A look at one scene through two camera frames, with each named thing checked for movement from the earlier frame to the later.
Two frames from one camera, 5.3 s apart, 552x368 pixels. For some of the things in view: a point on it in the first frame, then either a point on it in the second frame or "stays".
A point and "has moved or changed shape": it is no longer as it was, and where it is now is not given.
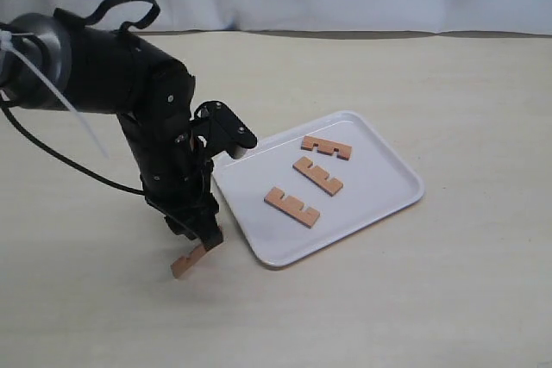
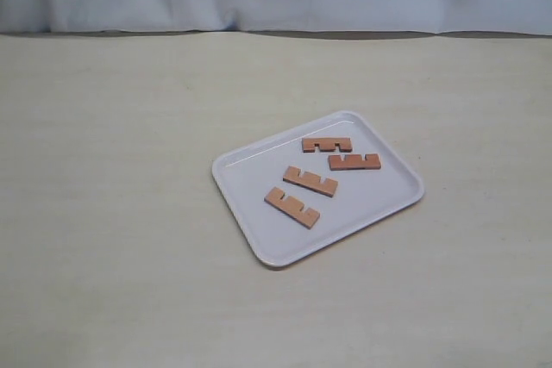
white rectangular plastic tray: x=295 y=191 stays
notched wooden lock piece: x=291 y=207 stays
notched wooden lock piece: x=317 y=176 -> x=310 y=181
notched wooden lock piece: x=181 y=265 -> x=354 y=162
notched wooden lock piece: x=326 y=146 has moved or changed shape
